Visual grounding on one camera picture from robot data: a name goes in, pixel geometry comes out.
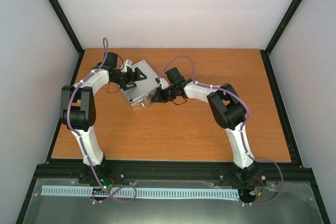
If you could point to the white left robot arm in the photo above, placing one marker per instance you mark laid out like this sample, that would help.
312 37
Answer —
78 110

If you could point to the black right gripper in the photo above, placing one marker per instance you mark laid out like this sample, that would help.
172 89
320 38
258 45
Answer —
160 97

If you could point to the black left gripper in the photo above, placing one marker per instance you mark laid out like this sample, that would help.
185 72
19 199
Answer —
132 79

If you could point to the aluminium poker case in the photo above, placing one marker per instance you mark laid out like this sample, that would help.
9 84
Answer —
144 89

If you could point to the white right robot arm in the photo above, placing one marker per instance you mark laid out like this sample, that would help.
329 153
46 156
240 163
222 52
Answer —
228 110

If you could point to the light blue cable duct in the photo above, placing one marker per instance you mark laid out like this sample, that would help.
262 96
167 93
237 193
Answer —
142 193

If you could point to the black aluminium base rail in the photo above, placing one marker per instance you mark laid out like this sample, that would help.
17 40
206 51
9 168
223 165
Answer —
224 174

